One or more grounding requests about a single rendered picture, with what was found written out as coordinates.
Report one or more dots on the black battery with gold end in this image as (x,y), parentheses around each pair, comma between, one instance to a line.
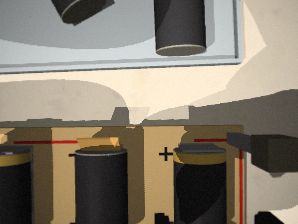
(74,11)
(15,188)
(179,27)
(199,187)
(101,187)

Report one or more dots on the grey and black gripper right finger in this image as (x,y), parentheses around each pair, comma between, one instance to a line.
(266,217)

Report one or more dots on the tan battery board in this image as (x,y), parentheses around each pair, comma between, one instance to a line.
(150,163)

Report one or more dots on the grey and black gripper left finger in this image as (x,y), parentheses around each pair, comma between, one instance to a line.
(160,218)

